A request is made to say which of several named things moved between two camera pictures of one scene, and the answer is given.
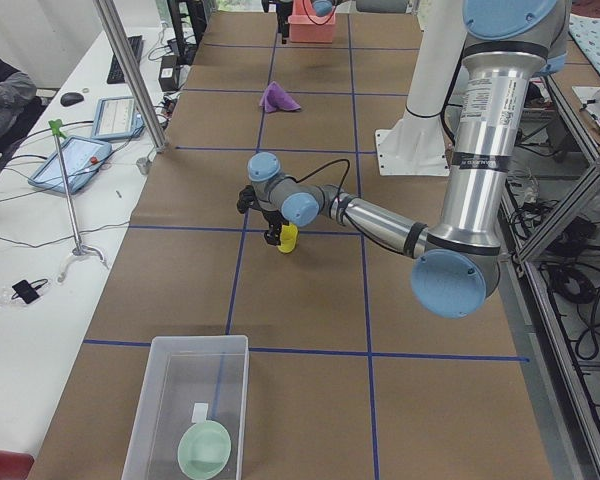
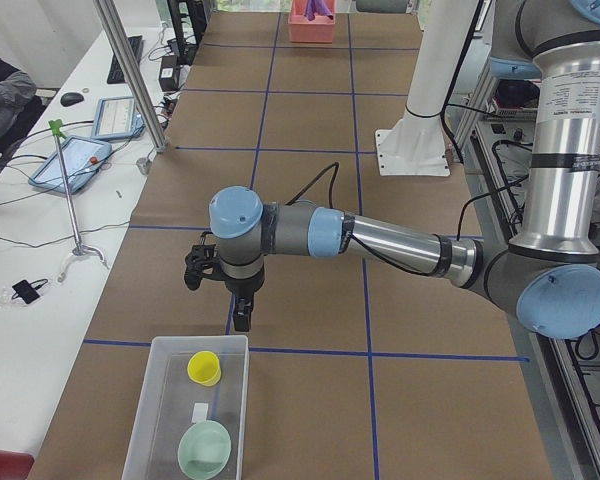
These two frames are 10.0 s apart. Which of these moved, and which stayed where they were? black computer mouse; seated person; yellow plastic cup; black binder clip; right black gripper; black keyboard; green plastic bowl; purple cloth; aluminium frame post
Moved: purple cloth; yellow plastic cup; right black gripper
Stayed: black binder clip; black computer mouse; aluminium frame post; green plastic bowl; black keyboard; seated person
